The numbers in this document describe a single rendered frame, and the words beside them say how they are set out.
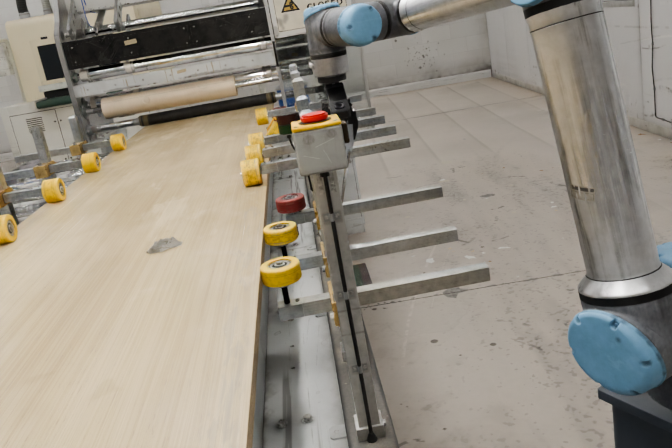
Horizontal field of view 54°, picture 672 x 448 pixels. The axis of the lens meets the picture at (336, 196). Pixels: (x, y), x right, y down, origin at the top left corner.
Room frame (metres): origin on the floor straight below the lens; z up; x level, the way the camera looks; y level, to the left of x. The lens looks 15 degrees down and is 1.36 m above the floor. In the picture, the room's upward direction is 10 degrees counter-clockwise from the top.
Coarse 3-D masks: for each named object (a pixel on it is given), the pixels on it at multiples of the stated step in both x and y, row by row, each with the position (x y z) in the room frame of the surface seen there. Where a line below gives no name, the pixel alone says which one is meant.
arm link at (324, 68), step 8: (344, 56) 1.63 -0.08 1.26; (312, 64) 1.65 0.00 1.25; (320, 64) 1.61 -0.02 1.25; (328, 64) 1.61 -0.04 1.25; (336, 64) 1.61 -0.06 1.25; (344, 64) 1.62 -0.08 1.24; (320, 72) 1.62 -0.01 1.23; (328, 72) 1.61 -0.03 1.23; (336, 72) 1.61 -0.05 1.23; (344, 72) 1.62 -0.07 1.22
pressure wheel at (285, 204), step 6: (282, 198) 1.75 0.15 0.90; (288, 198) 1.73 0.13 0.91; (294, 198) 1.72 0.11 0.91; (300, 198) 1.72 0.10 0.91; (276, 204) 1.73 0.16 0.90; (282, 204) 1.71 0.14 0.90; (288, 204) 1.70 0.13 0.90; (294, 204) 1.70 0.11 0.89; (300, 204) 1.71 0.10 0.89; (282, 210) 1.71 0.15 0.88; (288, 210) 1.70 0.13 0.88; (294, 210) 1.70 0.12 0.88; (300, 210) 1.71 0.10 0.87
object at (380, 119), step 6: (360, 120) 2.49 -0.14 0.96; (366, 120) 2.49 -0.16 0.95; (372, 120) 2.49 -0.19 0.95; (378, 120) 2.49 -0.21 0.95; (384, 120) 2.49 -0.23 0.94; (360, 126) 2.49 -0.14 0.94; (366, 126) 2.49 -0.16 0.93; (264, 138) 2.47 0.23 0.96; (270, 138) 2.47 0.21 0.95; (276, 138) 2.47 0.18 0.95; (282, 138) 2.48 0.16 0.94; (288, 138) 2.48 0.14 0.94; (264, 144) 2.48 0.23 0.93
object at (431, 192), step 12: (396, 192) 1.77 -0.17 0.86; (408, 192) 1.75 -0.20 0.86; (420, 192) 1.74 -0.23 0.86; (432, 192) 1.74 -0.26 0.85; (348, 204) 1.73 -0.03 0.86; (360, 204) 1.73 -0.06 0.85; (372, 204) 1.74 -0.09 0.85; (384, 204) 1.74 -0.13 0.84; (396, 204) 1.74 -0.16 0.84; (288, 216) 1.72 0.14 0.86; (300, 216) 1.73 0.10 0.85; (312, 216) 1.73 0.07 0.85
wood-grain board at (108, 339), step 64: (192, 128) 3.55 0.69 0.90; (256, 128) 3.14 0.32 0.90; (128, 192) 2.20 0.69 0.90; (192, 192) 2.03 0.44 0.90; (256, 192) 1.88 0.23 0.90; (0, 256) 1.68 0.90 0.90; (64, 256) 1.58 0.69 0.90; (128, 256) 1.48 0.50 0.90; (192, 256) 1.40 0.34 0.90; (256, 256) 1.33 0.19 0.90; (0, 320) 1.22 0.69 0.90; (64, 320) 1.16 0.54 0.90; (128, 320) 1.10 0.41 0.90; (192, 320) 1.06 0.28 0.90; (256, 320) 1.01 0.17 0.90; (0, 384) 0.94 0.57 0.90; (64, 384) 0.90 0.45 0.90; (128, 384) 0.87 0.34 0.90; (192, 384) 0.84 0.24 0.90
